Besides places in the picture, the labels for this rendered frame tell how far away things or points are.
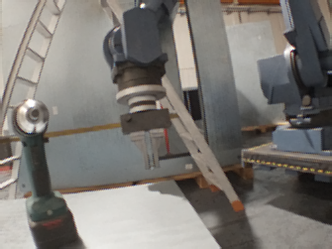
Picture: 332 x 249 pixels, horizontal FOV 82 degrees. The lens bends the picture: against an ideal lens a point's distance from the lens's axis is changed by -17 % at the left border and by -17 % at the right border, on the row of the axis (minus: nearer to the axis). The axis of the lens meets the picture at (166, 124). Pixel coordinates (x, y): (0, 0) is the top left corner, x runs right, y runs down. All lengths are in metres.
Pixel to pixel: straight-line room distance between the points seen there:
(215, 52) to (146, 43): 1.97
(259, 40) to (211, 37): 4.18
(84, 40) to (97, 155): 1.23
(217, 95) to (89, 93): 1.34
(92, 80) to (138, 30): 1.84
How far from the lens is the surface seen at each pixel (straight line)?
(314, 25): 1.40
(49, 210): 0.37
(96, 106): 2.39
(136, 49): 0.59
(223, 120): 2.47
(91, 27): 2.59
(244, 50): 6.55
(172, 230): 0.37
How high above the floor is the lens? 0.83
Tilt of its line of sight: 3 degrees down
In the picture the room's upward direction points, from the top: 8 degrees counter-clockwise
